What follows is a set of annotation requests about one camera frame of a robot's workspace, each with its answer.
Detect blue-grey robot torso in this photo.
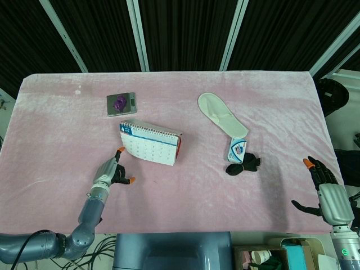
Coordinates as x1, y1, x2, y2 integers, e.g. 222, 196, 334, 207
112, 232, 234, 270

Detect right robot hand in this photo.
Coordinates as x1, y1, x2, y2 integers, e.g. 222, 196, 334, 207
291, 156, 355, 225

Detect teal box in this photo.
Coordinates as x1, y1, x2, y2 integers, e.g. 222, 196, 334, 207
280, 238, 309, 270

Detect purple crumpled object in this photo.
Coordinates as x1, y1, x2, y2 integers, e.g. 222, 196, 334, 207
112, 95, 128, 112

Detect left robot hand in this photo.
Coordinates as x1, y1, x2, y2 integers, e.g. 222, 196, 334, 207
93, 146, 137, 191

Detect silver digital kitchen scale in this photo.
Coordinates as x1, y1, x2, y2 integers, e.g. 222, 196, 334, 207
106, 92, 137, 118

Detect cardboard box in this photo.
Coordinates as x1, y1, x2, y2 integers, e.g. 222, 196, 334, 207
232, 245, 287, 270

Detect white frame post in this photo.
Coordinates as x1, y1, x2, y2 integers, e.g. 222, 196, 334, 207
308, 10, 360, 77
125, 0, 150, 72
38, 0, 89, 74
218, 0, 250, 71

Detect white disposable slipper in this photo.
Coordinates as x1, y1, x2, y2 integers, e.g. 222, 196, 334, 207
197, 93, 249, 140

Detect white paper cup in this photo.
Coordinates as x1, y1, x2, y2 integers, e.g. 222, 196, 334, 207
251, 249, 272, 264

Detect black floor cables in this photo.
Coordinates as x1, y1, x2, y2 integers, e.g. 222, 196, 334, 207
16, 233, 118, 270

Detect white soap box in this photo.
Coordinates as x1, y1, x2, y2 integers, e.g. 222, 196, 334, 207
226, 137, 248, 164

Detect black sock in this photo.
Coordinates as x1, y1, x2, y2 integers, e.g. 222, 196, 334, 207
225, 152, 262, 178

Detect pink plush table cloth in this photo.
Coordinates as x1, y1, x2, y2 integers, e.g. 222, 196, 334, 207
0, 71, 344, 235

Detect white desk calendar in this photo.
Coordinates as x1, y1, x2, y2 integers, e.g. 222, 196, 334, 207
119, 119, 184, 167

